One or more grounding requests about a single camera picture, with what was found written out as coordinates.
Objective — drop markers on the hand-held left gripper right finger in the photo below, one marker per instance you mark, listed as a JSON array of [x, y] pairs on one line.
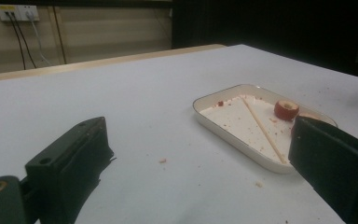
[[335, 161]]

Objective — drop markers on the pale fruit crumb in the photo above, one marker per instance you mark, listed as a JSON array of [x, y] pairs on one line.
[[258, 184], [162, 160]]

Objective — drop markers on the plain white wall socket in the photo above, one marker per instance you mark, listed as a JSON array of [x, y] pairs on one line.
[[29, 13]]

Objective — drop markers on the small red fruit scrap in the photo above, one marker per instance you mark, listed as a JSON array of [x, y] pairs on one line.
[[220, 103]]

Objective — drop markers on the cored red hawthorn fruit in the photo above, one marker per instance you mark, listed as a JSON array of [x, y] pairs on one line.
[[284, 113]]

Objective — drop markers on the light wooden table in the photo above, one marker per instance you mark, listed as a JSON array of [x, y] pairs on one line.
[[105, 62]]

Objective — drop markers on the white rectangular tray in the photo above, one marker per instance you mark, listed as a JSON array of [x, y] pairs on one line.
[[236, 121]]

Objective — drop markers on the thin wooden skewer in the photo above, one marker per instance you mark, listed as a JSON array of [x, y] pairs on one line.
[[261, 126]]

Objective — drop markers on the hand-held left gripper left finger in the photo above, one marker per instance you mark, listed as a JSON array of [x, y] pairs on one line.
[[68, 161]]

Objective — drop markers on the white wall socket yellow label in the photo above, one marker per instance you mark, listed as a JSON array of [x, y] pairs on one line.
[[7, 12]]

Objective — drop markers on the black curtain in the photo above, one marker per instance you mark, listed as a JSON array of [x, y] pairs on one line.
[[261, 25]]

